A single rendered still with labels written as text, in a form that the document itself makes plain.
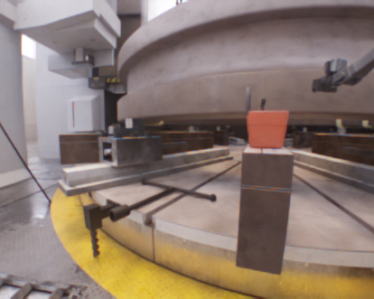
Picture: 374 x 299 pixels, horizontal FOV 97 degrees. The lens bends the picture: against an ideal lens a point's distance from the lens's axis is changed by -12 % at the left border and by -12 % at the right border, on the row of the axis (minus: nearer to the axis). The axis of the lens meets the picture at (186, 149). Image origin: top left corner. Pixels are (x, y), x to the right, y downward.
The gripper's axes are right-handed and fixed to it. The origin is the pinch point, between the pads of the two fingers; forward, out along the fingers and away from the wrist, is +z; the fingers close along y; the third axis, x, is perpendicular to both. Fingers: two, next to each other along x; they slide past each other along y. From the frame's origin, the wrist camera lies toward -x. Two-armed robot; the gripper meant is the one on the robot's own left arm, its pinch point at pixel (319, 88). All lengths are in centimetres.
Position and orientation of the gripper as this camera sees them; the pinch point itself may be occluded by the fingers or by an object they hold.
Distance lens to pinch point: 125.7
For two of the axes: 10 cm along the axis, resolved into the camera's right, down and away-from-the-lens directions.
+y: -9.7, -0.3, 2.5
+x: 0.0, 9.9, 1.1
